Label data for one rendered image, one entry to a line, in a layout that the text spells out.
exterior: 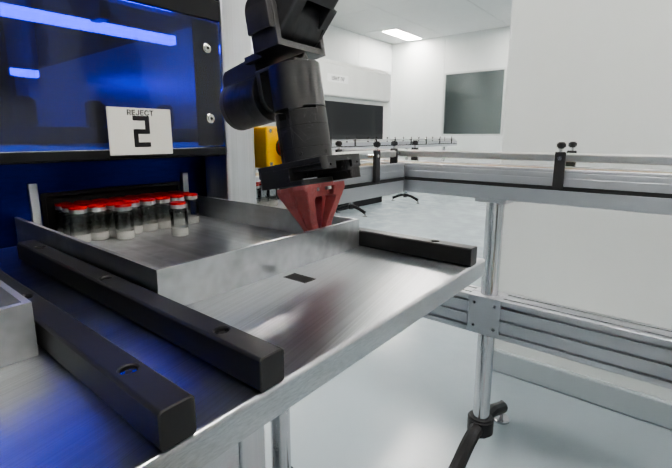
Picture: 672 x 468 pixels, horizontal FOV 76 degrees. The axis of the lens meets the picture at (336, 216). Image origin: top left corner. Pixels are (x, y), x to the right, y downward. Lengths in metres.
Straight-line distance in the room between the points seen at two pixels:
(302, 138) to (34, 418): 0.32
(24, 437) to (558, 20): 1.84
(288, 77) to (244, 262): 0.20
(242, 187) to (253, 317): 0.41
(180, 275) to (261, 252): 0.08
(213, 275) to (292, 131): 0.17
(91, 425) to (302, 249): 0.27
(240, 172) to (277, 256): 0.31
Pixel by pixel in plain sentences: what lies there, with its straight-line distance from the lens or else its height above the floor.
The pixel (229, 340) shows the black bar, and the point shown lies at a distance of 0.26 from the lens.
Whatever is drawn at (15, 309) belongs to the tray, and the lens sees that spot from 0.32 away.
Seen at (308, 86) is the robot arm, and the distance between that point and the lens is 0.47.
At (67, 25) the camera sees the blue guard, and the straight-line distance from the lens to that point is 0.61.
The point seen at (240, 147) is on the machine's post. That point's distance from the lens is 0.72.
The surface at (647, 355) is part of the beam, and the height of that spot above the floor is 0.50.
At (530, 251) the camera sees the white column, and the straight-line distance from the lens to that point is 1.90.
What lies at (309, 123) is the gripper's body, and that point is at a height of 1.03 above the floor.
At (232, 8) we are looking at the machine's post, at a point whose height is 1.20.
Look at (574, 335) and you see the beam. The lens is 1.32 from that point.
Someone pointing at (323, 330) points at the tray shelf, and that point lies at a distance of 0.31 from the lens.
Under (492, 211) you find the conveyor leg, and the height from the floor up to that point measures 0.80.
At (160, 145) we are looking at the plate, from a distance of 0.64.
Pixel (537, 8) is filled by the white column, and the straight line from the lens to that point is 1.91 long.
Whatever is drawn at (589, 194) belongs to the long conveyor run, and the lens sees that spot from 1.20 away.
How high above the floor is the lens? 1.01
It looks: 11 degrees down
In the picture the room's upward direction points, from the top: straight up
